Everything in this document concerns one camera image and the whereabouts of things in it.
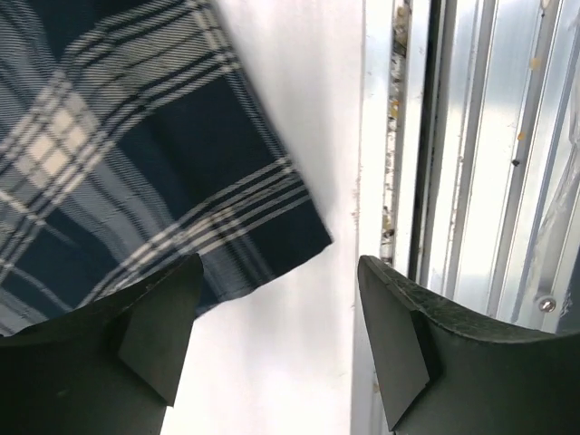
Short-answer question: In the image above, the navy plaid skirt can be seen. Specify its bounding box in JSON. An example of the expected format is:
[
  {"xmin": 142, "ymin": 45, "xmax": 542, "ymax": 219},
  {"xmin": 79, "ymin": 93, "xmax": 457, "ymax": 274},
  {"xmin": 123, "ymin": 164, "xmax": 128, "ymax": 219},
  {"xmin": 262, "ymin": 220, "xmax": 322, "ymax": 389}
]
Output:
[{"xmin": 1, "ymin": 1, "xmax": 332, "ymax": 336}]

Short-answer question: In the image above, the aluminium rail frame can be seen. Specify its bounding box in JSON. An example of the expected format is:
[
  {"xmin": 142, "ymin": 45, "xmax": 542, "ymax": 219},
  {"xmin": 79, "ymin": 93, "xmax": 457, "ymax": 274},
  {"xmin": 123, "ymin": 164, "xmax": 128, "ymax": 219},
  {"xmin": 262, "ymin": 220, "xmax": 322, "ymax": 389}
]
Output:
[{"xmin": 362, "ymin": 0, "xmax": 579, "ymax": 334}]

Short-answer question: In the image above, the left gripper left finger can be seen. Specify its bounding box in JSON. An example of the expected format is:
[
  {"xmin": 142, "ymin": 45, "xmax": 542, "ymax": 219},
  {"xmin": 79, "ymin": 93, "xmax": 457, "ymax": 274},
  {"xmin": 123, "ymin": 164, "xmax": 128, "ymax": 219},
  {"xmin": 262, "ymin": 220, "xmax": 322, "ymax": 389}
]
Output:
[{"xmin": 1, "ymin": 255, "xmax": 203, "ymax": 435}]

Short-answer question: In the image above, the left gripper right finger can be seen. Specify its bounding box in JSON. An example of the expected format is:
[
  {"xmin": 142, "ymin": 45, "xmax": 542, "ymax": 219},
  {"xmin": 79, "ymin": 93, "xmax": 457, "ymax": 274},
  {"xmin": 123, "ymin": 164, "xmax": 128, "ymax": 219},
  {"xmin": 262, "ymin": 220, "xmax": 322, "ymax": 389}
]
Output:
[{"xmin": 358, "ymin": 256, "xmax": 579, "ymax": 434}]

